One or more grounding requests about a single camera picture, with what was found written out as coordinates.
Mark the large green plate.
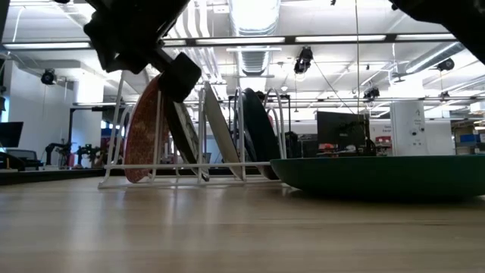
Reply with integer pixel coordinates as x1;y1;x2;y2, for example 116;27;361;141
269;154;485;201

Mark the blue patterned plate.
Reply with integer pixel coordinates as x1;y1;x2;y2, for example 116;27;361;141
202;81;246;181

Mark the white pillar with sign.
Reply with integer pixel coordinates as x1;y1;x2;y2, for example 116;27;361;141
390;100;428;156

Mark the black background stand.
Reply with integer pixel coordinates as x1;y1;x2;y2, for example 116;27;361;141
67;105;114;168

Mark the red chevron pattern plate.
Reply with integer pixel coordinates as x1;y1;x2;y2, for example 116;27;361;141
124;74;171;184

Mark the red white sign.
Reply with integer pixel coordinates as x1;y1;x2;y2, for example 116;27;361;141
374;135;393;149

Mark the thin hanging cable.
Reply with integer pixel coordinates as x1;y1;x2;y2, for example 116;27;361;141
354;0;359;115

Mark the black computer monitor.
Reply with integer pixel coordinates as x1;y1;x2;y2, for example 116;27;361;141
0;121;24;149
317;111;371;157

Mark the black aluminium table frame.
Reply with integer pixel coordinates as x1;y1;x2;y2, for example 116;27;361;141
0;166;107;186

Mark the olive leaf pattern plate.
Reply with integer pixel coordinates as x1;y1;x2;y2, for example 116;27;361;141
163;96;211;182

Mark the white wire dish rack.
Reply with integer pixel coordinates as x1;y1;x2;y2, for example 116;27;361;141
97;71;288;190

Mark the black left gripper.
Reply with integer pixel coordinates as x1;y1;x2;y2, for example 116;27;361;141
83;0;203;104

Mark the dark blue glossy plate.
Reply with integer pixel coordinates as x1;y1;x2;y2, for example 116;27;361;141
231;87;282;181

